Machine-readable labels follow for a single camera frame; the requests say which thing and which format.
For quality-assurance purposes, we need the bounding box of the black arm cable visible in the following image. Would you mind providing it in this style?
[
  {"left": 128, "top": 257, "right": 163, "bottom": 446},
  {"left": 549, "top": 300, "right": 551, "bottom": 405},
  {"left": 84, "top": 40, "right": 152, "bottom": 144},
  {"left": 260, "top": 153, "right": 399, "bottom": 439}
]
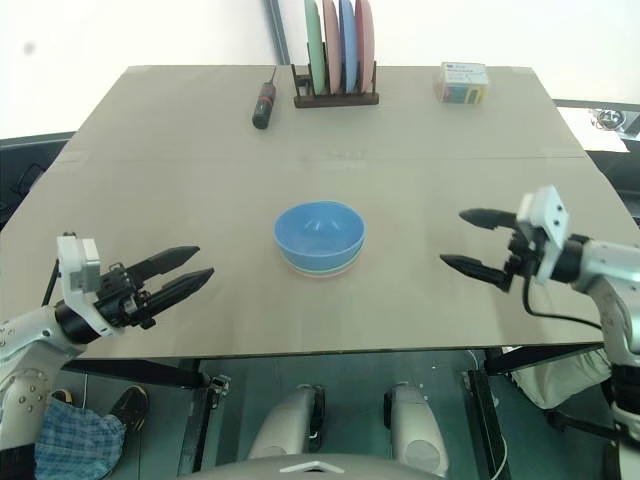
[
  {"left": 521, "top": 275, "right": 605, "bottom": 331},
  {"left": 40, "top": 231, "right": 79, "bottom": 309}
]

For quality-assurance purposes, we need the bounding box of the pink plate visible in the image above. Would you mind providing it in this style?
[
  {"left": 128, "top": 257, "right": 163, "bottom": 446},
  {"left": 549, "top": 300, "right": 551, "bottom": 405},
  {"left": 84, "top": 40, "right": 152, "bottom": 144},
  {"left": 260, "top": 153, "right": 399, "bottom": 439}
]
[{"left": 321, "top": 0, "right": 344, "bottom": 96}]

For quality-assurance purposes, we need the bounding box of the pink bowl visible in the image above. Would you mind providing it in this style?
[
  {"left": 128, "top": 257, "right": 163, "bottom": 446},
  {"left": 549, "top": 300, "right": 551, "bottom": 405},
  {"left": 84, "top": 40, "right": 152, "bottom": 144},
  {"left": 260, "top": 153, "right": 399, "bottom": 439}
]
[{"left": 288, "top": 263, "right": 357, "bottom": 283}]

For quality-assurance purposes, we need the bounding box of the grey metal pole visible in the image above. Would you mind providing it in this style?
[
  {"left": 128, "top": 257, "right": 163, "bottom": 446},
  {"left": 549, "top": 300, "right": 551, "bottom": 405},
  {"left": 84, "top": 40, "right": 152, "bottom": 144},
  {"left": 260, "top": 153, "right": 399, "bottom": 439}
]
[{"left": 262, "top": 0, "right": 294, "bottom": 66}]

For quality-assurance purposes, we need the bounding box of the small colourful card box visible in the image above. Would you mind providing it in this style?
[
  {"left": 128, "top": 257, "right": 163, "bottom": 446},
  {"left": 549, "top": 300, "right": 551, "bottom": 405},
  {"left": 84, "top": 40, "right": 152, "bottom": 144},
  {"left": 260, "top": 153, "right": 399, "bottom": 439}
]
[{"left": 432, "top": 61, "right": 492, "bottom": 106}]

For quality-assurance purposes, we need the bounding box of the black screwdriver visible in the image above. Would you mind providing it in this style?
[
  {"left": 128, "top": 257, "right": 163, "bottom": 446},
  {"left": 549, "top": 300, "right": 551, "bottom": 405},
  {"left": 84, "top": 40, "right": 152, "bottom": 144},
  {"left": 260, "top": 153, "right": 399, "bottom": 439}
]
[{"left": 251, "top": 64, "right": 280, "bottom": 131}]

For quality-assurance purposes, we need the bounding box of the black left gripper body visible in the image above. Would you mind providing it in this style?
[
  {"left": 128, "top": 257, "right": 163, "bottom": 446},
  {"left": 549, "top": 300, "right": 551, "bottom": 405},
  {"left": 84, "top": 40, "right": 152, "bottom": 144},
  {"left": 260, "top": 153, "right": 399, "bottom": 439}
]
[{"left": 94, "top": 262, "right": 157, "bottom": 331}]

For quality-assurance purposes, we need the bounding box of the grey robot torso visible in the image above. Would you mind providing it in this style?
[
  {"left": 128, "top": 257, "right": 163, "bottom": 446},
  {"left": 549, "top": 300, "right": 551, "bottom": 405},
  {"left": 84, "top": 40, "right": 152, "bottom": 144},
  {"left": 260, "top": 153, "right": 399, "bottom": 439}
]
[{"left": 177, "top": 452, "right": 454, "bottom": 480}]

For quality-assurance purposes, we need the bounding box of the blue plate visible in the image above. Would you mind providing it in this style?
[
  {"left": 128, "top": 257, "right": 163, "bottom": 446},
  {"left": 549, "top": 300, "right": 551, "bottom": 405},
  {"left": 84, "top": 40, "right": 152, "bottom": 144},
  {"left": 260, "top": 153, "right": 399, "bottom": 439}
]
[{"left": 338, "top": 0, "right": 359, "bottom": 96}]

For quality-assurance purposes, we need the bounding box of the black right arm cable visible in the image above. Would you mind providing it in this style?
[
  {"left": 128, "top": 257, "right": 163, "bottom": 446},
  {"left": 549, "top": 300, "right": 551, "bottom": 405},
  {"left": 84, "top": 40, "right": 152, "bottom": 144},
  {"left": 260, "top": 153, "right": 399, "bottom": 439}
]
[{"left": 521, "top": 275, "right": 605, "bottom": 331}]

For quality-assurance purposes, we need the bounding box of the red plate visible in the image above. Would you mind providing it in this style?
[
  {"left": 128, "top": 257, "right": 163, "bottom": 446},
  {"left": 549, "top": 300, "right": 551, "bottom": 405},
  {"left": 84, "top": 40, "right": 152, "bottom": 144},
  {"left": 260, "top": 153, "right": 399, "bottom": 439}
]
[{"left": 354, "top": 0, "right": 377, "bottom": 94}]

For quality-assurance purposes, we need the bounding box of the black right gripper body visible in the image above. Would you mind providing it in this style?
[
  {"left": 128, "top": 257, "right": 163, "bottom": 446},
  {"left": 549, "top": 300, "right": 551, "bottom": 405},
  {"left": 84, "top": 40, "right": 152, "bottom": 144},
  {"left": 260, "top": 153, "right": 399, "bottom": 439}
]
[{"left": 501, "top": 219, "right": 551, "bottom": 294}]

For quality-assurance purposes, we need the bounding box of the silver robot leg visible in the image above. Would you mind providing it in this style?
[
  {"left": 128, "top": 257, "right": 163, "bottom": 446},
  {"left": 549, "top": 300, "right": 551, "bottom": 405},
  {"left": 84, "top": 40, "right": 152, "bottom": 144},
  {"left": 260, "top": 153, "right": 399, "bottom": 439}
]
[
  {"left": 383, "top": 382, "right": 450, "bottom": 474},
  {"left": 246, "top": 383, "right": 327, "bottom": 462}
]

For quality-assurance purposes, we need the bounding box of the black table leg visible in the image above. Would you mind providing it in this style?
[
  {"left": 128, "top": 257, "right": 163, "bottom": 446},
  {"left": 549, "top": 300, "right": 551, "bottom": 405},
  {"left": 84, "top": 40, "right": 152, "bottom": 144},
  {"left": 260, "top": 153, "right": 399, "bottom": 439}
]
[{"left": 463, "top": 368, "right": 512, "bottom": 480}]

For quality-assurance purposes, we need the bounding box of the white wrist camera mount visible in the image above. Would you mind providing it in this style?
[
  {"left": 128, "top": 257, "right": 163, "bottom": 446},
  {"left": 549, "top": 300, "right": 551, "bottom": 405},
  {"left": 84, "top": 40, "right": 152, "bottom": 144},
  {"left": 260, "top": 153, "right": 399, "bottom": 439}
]
[
  {"left": 516, "top": 184, "right": 572, "bottom": 285},
  {"left": 55, "top": 234, "right": 119, "bottom": 336}
]

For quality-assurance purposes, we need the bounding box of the green plate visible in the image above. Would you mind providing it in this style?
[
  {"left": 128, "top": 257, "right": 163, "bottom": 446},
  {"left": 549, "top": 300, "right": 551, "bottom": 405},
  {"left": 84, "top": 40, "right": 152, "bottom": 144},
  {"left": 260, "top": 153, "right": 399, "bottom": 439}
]
[{"left": 303, "top": 0, "right": 327, "bottom": 96}]

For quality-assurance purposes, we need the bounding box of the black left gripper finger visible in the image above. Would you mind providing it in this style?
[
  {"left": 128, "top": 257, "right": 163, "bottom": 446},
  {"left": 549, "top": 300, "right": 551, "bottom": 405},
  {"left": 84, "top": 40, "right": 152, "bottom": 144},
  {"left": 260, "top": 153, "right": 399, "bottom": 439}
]
[
  {"left": 146, "top": 267, "right": 216, "bottom": 318},
  {"left": 127, "top": 245, "right": 202, "bottom": 283}
]

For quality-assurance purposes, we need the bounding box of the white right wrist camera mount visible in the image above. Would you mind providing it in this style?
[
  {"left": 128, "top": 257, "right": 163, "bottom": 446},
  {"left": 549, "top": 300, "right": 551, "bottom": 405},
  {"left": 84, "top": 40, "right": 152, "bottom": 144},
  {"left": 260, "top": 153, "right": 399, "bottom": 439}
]
[{"left": 516, "top": 184, "right": 572, "bottom": 285}]

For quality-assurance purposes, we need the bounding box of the black shoe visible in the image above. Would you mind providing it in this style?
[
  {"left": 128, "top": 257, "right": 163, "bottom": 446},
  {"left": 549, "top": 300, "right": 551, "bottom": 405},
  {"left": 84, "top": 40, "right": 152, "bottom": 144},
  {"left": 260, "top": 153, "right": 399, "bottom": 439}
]
[{"left": 108, "top": 385, "right": 150, "bottom": 432}]

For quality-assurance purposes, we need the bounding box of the black table frame bar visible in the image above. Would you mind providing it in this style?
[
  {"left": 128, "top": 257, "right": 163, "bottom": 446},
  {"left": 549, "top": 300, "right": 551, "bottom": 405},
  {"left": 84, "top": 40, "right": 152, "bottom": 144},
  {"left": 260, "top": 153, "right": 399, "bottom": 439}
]
[
  {"left": 483, "top": 342, "right": 607, "bottom": 377},
  {"left": 63, "top": 358, "right": 207, "bottom": 390}
]

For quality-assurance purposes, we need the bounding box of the silver left robot leg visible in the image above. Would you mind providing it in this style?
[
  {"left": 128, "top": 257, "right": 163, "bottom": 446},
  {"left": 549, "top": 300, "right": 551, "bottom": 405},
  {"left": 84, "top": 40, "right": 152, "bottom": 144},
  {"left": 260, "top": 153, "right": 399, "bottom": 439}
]
[{"left": 246, "top": 383, "right": 327, "bottom": 462}]

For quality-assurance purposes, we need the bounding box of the blue bowl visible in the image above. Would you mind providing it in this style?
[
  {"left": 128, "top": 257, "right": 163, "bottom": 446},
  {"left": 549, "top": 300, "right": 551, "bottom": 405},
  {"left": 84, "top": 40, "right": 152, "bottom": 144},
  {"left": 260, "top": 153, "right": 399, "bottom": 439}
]
[{"left": 272, "top": 199, "right": 369, "bottom": 275}]

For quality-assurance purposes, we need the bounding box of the silver right robot leg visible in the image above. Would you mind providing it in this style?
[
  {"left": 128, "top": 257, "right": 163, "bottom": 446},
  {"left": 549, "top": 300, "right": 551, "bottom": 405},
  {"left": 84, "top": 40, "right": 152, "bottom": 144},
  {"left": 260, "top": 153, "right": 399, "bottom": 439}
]
[{"left": 383, "top": 382, "right": 450, "bottom": 474}]

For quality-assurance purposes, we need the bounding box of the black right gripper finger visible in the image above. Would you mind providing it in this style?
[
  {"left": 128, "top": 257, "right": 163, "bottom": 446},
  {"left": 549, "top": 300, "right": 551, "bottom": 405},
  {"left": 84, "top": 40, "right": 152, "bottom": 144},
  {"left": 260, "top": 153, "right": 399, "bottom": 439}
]
[
  {"left": 439, "top": 254, "right": 507, "bottom": 290},
  {"left": 458, "top": 207, "right": 520, "bottom": 232}
]

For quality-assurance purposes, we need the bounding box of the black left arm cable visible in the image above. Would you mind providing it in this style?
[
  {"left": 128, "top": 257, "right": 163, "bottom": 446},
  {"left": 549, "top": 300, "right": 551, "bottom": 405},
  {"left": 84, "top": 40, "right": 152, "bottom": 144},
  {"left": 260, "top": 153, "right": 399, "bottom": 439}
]
[{"left": 40, "top": 231, "right": 79, "bottom": 309}]

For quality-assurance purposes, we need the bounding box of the dark wooden plate rack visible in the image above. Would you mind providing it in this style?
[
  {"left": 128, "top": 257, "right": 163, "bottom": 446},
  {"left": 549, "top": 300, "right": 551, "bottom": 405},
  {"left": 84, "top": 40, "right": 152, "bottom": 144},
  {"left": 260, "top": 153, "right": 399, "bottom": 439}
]
[{"left": 290, "top": 63, "right": 381, "bottom": 109}]

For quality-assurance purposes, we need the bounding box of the dark side table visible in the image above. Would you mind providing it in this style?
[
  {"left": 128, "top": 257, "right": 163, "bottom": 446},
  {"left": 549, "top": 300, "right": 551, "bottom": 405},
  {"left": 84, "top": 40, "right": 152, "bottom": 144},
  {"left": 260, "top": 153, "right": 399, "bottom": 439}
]
[{"left": 551, "top": 98, "right": 640, "bottom": 221}]

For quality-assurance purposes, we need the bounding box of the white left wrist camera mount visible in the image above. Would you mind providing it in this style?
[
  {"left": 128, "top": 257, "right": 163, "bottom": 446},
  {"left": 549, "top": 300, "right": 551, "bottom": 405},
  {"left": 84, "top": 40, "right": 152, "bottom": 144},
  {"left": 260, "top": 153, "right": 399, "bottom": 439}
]
[{"left": 55, "top": 234, "right": 119, "bottom": 336}]

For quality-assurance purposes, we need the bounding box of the white bag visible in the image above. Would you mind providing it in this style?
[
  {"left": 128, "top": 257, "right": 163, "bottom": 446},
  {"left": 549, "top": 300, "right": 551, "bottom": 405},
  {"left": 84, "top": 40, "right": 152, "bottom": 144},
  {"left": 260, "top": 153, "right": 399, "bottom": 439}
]
[{"left": 508, "top": 347, "right": 614, "bottom": 412}]

